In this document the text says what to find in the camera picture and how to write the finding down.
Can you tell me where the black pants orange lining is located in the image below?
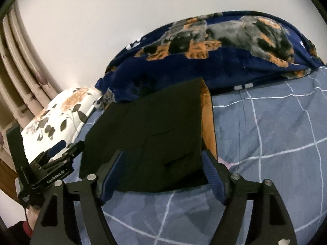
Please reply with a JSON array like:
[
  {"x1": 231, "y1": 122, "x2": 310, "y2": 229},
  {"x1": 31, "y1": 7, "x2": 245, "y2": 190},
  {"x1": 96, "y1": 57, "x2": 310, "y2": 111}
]
[{"x1": 79, "y1": 79, "x2": 217, "y2": 193}]

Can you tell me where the left hand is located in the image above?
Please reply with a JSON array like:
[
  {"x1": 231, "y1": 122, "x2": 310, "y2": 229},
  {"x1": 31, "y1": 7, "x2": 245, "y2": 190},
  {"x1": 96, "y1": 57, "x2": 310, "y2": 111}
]
[{"x1": 27, "y1": 206, "x2": 40, "y2": 231}]

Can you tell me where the white floral quilt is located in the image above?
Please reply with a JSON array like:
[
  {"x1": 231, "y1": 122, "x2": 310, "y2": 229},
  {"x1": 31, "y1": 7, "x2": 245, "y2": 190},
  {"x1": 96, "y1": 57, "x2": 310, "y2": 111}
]
[{"x1": 21, "y1": 87, "x2": 101, "y2": 162}]

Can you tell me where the beige floral curtain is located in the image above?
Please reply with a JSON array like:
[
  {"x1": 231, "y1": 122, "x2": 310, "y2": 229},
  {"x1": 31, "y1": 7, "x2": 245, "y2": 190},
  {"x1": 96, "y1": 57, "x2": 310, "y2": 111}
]
[{"x1": 0, "y1": 0, "x2": 59, "y2": 159}]

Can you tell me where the blue grid bed sheet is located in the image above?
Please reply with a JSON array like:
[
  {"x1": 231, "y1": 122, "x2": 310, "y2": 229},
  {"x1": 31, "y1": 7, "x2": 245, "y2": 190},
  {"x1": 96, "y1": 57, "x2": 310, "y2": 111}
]
[{"x1": 69, "y1": 65, "x2": 327, "y2": 245}]

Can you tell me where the navy dog print blanket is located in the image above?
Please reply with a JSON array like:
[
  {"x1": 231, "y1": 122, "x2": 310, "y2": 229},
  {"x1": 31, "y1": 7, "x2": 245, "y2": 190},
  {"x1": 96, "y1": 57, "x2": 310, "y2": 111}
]
[{"x1": 95, "y1": 11, "x2": 324, "y2": 102}]

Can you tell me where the brown wooden bed frame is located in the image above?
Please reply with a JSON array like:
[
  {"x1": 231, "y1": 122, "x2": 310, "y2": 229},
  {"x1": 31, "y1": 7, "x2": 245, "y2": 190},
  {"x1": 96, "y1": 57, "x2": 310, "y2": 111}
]
[{"x1": 0, "y1": 159, "x2": 19, "y2": 203}]

